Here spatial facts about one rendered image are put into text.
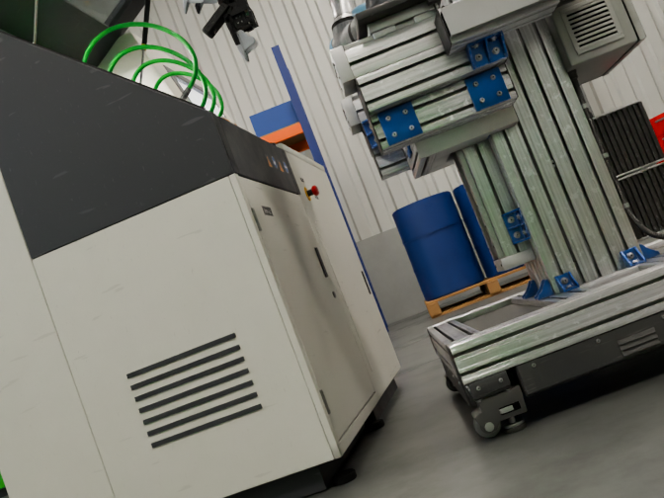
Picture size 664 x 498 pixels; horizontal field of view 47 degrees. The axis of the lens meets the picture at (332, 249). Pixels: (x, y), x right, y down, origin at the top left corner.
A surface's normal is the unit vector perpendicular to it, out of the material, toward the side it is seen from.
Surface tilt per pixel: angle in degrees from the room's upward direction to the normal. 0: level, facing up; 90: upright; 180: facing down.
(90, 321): 90
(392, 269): 90
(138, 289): 90
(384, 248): 90
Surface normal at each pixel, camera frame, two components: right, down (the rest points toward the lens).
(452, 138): -0.07, -0.05
